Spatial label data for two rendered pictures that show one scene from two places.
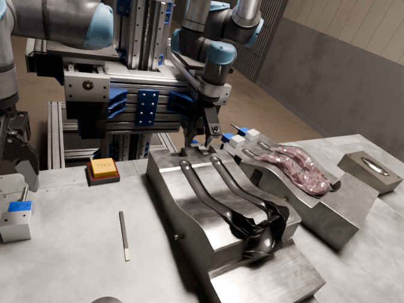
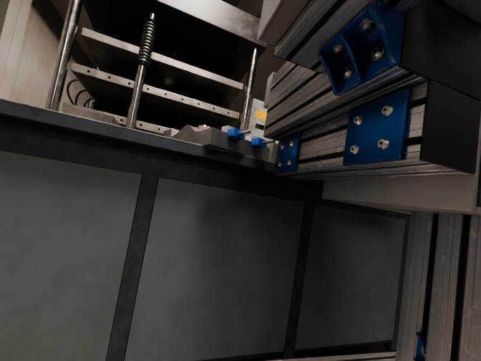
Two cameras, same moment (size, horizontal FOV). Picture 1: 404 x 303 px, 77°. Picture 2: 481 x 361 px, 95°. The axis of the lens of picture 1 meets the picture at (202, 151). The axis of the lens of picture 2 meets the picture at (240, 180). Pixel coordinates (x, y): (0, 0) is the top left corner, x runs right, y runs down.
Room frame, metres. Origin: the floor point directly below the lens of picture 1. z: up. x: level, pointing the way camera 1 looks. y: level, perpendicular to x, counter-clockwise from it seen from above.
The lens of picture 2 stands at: (1.64, 0.12, 0.65)
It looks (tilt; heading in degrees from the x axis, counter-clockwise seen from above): 4 degrees up; 198
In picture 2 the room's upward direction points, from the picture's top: 9 degrees clockwise
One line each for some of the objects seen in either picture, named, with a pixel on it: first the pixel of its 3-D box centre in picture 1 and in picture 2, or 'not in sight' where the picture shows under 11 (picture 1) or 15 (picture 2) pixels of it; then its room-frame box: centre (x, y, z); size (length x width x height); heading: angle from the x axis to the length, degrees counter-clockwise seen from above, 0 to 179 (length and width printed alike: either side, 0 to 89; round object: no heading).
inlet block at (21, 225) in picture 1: (21, 208); not in sight; (0.34, 0.35, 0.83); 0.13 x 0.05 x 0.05; 30
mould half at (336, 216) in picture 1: (292, 173); (209, 145); (0.77, -0.34, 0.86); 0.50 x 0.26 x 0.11; 55
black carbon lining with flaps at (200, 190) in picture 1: (231, 192); not in sight; (0.50, -0.10, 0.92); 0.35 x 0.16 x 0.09; 38
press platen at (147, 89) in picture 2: not in sight; (164, 110); (0.12, -1.15, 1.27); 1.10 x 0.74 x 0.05; 128
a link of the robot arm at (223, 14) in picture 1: (213, 18); not in sight; (1.18, 0.12, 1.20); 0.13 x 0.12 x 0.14; 84
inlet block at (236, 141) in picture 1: (226, 137); (260, 142); (0.88, -0.08, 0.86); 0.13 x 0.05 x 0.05; 55
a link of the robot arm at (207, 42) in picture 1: (219, 55); not in sight; (0.88, 0.04, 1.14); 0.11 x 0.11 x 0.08; 84
